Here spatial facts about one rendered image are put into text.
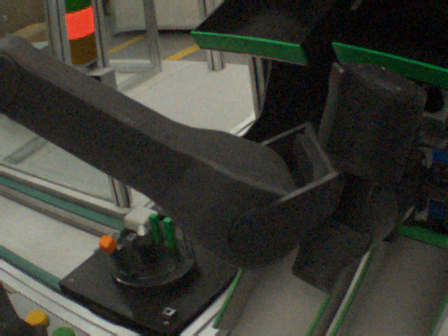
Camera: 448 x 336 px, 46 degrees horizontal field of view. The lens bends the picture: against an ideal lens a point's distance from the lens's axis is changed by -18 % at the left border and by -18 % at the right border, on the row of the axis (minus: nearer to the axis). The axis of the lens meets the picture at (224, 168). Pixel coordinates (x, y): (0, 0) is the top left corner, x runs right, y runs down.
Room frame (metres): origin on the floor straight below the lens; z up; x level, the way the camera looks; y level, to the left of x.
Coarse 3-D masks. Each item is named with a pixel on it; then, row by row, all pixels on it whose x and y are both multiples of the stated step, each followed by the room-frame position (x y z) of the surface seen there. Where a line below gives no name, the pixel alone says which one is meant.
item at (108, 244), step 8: (104, 240) 0.68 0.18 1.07; (112, 240) 0.68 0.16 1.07; (120, 240) 0.70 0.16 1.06; (104, 248) 0.68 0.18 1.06; (112, 248) 0.68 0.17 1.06; (112, 256) 0.69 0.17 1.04; (120, 256) 0.69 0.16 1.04; (120, 264) 0.69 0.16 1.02; (128, 264) 0.70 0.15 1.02; (128, 272) 0.70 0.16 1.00
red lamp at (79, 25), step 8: (88, 8) 0.94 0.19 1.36; (72, 16) 0.93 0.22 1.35; (80, 16) 0.93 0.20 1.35; (88, 16) 0.94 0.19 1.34; (72, 24) 0.93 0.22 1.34; (80, 24) 0.93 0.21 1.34; (88, 24) 0.94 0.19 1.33; (72, 32) 0.93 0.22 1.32; (80, 32) 0.93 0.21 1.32; (88, 32) 0.94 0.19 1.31
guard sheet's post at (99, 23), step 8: (96, 0) 0.98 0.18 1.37; (96, 8) 0.98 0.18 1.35; (96, 16) 0.97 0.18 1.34; (96, 24) 0.97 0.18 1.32; (104, 24) 0.98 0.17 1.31; (96, 32) 0.96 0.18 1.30; (104, 32) 0.98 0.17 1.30; (96, 40) 0.96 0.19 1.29; (104, 40) 0.98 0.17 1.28; (104, 48) 0.98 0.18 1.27; (104, 56) 0.97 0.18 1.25; (96, 64) 0.96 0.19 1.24; (104, 64) 0.97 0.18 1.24; (112, 184) 0.97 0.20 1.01; (120, 184) 0.96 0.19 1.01; (112, 192) 0.97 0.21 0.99; (120, 192) 0.96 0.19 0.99; (128, 192) 0.97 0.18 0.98; (120, 200) 0.96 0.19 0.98; (128, 200) 0.98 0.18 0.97
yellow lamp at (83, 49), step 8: (72, 40) 0.93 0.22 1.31; (80, 40) 0.93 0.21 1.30; (88, 40) 0.93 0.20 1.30; (72, 48) 0.93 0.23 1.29; (80, 48) 0.93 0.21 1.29; (88, 48) 0.93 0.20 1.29; (96, 48) 0.95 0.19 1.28; (72, 56) 0.94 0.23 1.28; (80, 56) 0.93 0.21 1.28; (88, 56) 0.93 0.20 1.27; (96, 56) 0.95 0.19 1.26; (72, 64) 0.94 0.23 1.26; (80, 64) 0.93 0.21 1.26
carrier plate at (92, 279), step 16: (96, 256) 0.79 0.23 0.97; (208, 256) 0.76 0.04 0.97; (80, 272) 0.75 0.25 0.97; (96, 272) 0.75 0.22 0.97; (208, 272) 0.72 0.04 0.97; (224, 272) 0.72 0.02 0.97; (64, 288) 0.71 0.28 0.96; (80, 288) 0.70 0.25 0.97; (96, 288) 0.70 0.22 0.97; (112, 288) 0.70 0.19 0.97; (192, 288) 0.69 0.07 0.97; (208, 288) 0.68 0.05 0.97; (224, 288) 0.69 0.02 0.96; (96, 304) 0.66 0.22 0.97; (112, 304) 0.66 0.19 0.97; (128, 304) 0.66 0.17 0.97; (144, 304) 0.65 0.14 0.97; (160, 304) 0.65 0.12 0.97; (176, 304) 0.65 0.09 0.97; (192, 304) 0.65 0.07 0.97; (208, 304) 0.65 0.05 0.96; (128, 320) 0.62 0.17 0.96; (144, 320) 0.62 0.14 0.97; (160, 320) 0.61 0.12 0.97; (176, 320) 0.61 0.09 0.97; (192, 320) 0.62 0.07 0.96
